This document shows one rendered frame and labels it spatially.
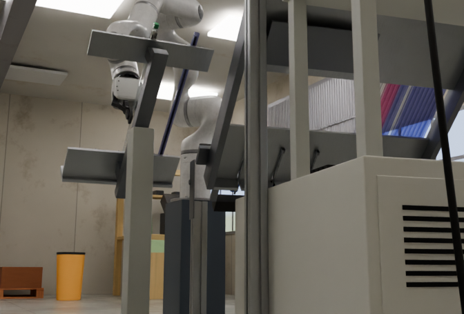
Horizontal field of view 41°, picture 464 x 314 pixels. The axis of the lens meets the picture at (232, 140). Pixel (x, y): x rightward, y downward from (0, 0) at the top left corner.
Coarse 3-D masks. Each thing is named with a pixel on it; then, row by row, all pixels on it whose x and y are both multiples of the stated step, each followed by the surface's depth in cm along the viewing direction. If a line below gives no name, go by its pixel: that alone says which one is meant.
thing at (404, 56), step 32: (288, 32) 155; (320, 32) 157; (384, 32) 165; (416, 32) 167; (448, 32) 169; (288, 64) 160; (320, 64) 162; (352, 64) 164; (384, 64) 171; (416, 64) 173; (448, 64) 176
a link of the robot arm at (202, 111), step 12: (204, 96) 244; (216, 96) 243; (192, 108) 242; (204, 108) 240; (216, 108) 239; (192, 120) 243; (204, 120) 239; (216, 120) 240; (204, 132) 239; (192, 144) 239
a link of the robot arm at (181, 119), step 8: (160, 16) 229; (168, 16) 228; (160, 24) 231; (168, 24) 230; (176, 24) 229; (160, 32) 232; (168, 32) 234; (160, 40) 233; (168, 40) 233; (176, 40) 235; (184, 40) 237; (176, 72) 238; (192, 72) 237; (176, 80) 239; (192, 80) 239; (176, 88) 240; (184, 88) 240; (184, 96) 244; (184, 104) 243; (176, 112) 244; (184, 112) 243; (176, 120) 245; (184, 120) 244
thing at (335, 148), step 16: (240, 128) 174; (272, 128) 177; (288, 128) 178; (240, 144) 178; (272, 144) 180; (288, 144) 181; (320, 144) 184; (336, 144) 185; (352, 144) 186; (384, 144) 189; (400, 144) 190; (416, 144) 191; (224, 160) 180; (240, 160) 181; (272, 160) 183; (288, 160) 185; (320, 160) 187; (336, 160) 189; (224, 176) 183; (240, 176) 185; (288, 176) 188
